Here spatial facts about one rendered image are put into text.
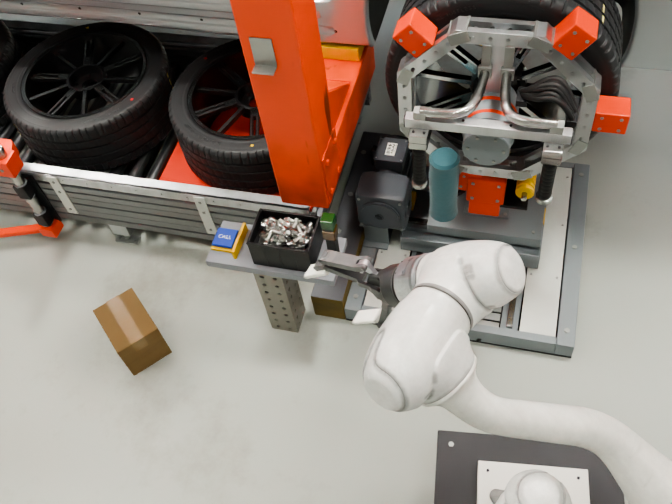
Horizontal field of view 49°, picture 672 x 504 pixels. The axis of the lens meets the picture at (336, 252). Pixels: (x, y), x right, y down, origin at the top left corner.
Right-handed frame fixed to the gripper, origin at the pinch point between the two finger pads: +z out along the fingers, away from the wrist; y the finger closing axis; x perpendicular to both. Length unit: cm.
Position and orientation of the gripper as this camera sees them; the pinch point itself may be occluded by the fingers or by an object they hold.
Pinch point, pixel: (336, 294)
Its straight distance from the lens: 136.3
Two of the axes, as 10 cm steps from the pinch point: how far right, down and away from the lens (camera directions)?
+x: -4.6, 7.5, -4.8
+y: -6.5, -6.5, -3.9
